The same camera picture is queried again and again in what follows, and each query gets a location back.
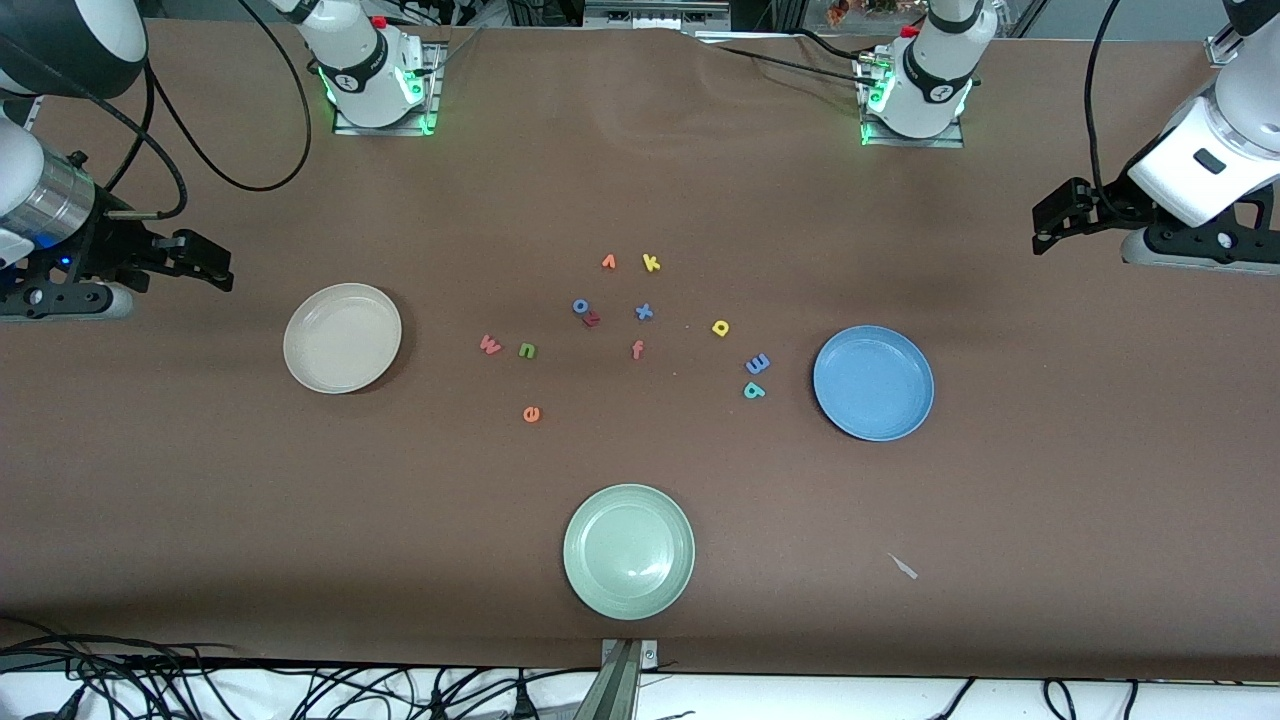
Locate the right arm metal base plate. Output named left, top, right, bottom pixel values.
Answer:
left=332, top=40, right=443, bottom=136

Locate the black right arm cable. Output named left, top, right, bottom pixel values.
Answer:
left=145, top=0, right=313, bottom=193
left=105, top=60, right=189, bottom=219

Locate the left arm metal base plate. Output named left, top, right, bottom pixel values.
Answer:
left=860, top=50, right=966, bottom=149

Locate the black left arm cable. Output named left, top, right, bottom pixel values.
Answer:
left=1085, top=0, right=1126, bottom=196

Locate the grey metal box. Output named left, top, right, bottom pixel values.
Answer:
left=583, top=0, right=731, bottom=29

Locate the beige round plate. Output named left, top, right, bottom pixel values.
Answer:
left=283, top=283, right=403, bottom=395

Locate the green round plate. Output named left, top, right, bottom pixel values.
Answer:
left=563, top=484, right=696, bottom=621

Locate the metal table edge bracket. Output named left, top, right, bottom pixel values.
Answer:
left=600, top=640, right=661, bottom=720

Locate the brown table cover sheet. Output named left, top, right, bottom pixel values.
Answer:
left=0, top=18, right=1280, bottom=683

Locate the black table cable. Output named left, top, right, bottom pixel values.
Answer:
left=795, top=28, right=865, bottom=61
left=712, top=44, right=867, bottom=87

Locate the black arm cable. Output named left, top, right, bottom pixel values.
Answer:
left=105, top=60, right=189, bottom=219
left=145, top=0, right=313, bottom=193
left=1085, top=0, right=1126, bottom=196

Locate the blue round plate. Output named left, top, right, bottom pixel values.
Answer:
left=813, top=325, right=935, bottom=442

